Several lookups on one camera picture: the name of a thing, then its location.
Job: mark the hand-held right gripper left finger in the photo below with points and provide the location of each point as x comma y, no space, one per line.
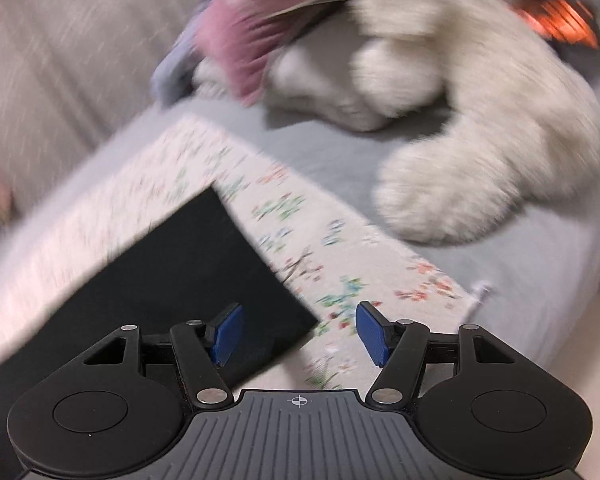
227,335

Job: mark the floral printed cloth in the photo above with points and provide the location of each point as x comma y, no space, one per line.
305,240

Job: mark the grey bed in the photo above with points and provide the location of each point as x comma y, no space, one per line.
340,160

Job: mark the black pants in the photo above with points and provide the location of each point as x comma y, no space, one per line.
180,270

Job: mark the pink pillow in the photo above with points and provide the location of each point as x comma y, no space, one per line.
245,25

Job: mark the white fluffy plush toy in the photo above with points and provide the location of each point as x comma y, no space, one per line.
480,110

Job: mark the orange glowing heater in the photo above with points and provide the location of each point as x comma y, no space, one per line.
560,20

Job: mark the grey star-patterned curtain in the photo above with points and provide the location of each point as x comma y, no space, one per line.
65,50

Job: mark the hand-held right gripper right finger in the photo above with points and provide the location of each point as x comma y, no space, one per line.
372,332

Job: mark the blue blanket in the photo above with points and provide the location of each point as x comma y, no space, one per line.
177,65

